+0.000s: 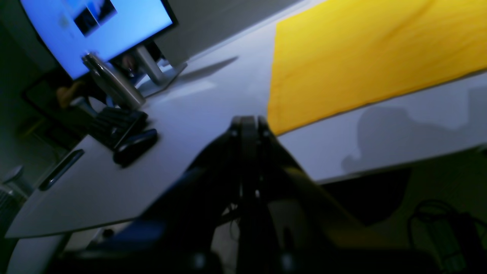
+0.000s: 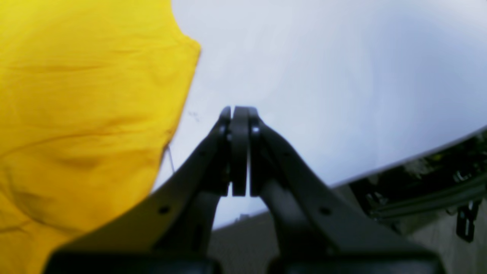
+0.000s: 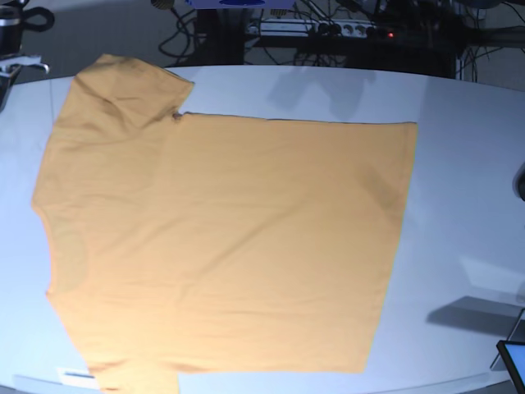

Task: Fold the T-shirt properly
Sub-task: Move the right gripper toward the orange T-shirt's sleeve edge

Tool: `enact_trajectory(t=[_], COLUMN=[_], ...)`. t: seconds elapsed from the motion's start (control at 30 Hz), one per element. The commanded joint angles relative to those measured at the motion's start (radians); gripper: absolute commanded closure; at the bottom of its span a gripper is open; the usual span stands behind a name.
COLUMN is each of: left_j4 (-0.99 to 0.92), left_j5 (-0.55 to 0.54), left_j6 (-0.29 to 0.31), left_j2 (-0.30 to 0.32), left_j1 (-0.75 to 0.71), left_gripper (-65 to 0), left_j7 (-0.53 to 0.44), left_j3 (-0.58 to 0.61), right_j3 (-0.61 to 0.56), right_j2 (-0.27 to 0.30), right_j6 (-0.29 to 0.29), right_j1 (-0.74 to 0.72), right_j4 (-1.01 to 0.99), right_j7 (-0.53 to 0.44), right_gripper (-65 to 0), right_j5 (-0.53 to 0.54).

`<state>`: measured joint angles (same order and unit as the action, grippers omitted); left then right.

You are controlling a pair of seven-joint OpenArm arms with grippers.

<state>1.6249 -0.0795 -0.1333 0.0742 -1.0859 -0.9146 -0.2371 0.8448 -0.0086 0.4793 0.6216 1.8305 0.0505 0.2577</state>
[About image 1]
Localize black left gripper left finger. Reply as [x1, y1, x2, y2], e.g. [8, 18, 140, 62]
[61, 116, 242, 274]

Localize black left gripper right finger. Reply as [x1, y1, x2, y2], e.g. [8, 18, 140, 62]
[242, 116, 438, 274]

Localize yellow T-shirt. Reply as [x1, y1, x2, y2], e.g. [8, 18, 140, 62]
[267, 0, 487, 135]

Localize black computer mouse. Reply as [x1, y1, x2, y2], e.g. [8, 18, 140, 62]
[113, 129, 159, 167]

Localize black keyboard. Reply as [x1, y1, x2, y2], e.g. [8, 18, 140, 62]
[88, 107, 148, 151]

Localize silver metal bottle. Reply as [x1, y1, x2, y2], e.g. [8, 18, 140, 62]
[81, 52, 146, 110]

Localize computer monitor with stand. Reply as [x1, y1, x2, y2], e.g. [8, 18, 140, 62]
[20, 0, 187, 97]

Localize black cables under table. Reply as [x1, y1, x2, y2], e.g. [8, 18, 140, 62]
[407, 200, 487, 274]

